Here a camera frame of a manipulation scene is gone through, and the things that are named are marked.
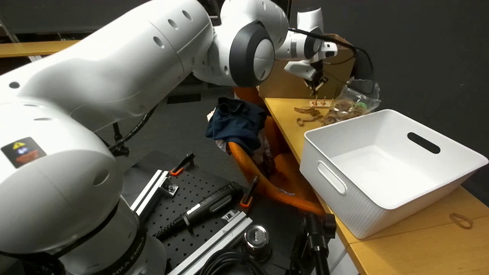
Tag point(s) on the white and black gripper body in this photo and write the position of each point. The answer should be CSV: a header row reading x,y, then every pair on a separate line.
x,y
313,69

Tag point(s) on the clear bag of rubber bands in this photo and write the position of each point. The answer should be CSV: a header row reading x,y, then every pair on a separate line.
x,y
357,98

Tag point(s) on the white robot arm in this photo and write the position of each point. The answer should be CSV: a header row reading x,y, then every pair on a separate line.
x,y
62,207

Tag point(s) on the single rubber band on table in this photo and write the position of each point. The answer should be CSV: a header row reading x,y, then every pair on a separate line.
x,y
461,220

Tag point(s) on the brown cardboard box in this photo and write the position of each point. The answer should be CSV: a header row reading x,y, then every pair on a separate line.
x,y
337,71

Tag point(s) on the dark blue cloth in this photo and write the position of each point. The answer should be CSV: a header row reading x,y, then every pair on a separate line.
x,y
238,121

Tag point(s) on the orange office chair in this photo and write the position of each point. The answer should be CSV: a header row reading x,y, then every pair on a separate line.
x,y
275,165

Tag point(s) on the white plastic bin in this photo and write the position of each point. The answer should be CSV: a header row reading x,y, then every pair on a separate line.
x,y
380,168

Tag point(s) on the black screwdriver tool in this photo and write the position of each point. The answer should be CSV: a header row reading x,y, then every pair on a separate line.
x,y
213,204

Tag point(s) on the round metal weight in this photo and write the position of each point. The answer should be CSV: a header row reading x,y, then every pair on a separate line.
x,y
258,243

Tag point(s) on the black camera tripod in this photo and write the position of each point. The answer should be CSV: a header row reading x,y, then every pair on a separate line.
x,y
311,248

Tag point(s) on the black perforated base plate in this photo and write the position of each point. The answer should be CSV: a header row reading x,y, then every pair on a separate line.
x,y
189,249

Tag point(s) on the silver aluminium rail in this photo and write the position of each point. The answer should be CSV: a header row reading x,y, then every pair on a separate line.
x,y
160,182

